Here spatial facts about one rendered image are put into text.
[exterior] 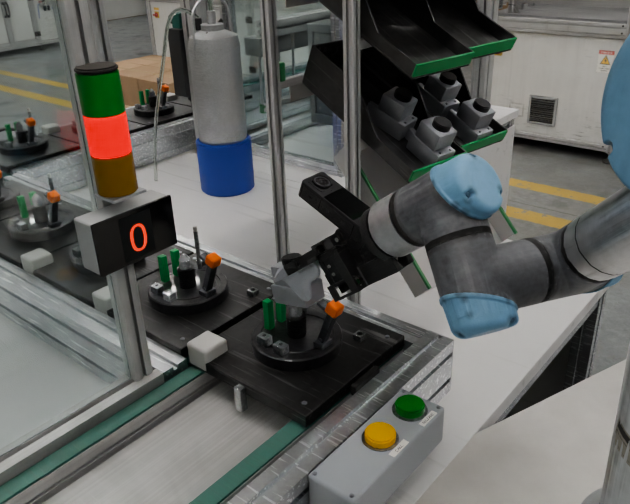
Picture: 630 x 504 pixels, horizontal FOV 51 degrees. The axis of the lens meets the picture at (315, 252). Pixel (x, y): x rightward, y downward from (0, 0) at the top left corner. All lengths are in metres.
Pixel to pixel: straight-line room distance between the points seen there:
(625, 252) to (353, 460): 0.40
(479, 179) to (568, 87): 4.24
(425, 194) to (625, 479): 0.35
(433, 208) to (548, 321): 0.65
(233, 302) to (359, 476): 0.44
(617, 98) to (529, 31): 4.55
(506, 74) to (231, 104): 3.48
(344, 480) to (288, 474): 0.07
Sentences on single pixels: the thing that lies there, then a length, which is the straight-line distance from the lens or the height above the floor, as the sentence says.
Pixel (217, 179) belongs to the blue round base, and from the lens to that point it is 1.89.
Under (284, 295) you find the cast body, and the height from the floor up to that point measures 1.07.
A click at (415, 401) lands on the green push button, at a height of 0.97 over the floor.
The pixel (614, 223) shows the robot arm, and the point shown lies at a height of 1.29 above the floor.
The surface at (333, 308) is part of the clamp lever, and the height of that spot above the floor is 1.07.
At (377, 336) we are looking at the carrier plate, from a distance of 1.06.
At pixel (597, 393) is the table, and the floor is 0.86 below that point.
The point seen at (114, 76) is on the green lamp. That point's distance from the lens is 0.83.
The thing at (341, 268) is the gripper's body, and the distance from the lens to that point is 0.86.
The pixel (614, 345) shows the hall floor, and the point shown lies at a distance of 2.92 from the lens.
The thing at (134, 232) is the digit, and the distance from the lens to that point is 0.88.
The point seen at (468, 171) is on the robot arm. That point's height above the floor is 1.32.
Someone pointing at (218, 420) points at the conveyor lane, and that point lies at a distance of 1.00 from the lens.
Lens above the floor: 1.56
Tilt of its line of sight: 27 degrees down
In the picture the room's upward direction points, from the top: 2 degrees counter-clockwise
